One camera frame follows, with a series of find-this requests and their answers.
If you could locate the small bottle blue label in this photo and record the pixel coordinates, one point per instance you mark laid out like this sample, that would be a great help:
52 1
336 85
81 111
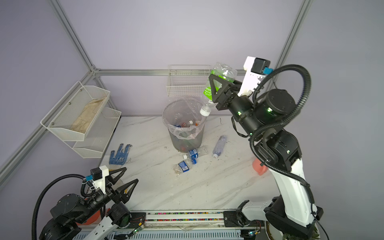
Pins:
185 124

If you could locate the blue dotted work glove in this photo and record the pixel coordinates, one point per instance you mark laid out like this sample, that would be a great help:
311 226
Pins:
120 156

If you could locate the white wire wall basket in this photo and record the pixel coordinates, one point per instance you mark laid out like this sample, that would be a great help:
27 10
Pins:
187 80

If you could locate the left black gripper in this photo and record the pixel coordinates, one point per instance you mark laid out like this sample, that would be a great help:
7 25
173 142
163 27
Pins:
117 196

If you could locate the clear bottle blue label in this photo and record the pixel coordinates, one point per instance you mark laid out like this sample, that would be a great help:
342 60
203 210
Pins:
192 155

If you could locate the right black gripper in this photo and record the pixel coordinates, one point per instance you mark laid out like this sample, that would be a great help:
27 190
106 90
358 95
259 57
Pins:
227 89

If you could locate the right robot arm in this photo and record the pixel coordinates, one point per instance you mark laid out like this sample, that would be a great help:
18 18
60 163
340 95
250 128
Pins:
264 116

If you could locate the beige cloth in tray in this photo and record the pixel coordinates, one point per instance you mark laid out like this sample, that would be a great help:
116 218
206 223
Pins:
84 120

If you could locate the white mesh upper shelf tray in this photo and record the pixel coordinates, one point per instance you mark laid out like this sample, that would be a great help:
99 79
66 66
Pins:
60 118

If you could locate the small bottle blue cap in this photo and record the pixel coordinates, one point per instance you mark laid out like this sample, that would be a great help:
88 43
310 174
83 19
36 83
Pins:
183 166

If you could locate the green crushed plastic bottle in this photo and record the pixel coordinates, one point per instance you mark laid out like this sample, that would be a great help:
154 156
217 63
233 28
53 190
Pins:
186 136

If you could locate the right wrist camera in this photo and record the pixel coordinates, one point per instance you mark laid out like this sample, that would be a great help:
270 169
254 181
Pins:
256 70

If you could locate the white mesh lower shelf tray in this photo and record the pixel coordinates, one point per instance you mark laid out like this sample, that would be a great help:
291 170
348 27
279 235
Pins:
99 135

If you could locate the tall clear bottle white cap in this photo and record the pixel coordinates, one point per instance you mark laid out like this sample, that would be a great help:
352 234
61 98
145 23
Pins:
219 147

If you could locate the grey mesh waste bin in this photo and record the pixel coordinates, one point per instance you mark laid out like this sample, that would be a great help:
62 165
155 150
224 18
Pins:
187 145

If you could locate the red rubber glove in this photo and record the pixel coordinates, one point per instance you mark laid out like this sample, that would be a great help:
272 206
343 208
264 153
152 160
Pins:
95 218

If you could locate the white mesh shelf tray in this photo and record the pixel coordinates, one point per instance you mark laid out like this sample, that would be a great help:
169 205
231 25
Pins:
99 135
60 118

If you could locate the pink plastic watering can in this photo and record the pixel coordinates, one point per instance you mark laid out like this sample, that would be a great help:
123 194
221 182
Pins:
259 167

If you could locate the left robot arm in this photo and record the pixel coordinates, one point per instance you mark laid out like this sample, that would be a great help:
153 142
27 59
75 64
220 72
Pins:
72 209

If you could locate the clear plastic bin liner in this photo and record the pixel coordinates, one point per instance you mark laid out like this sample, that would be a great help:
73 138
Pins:
183 119

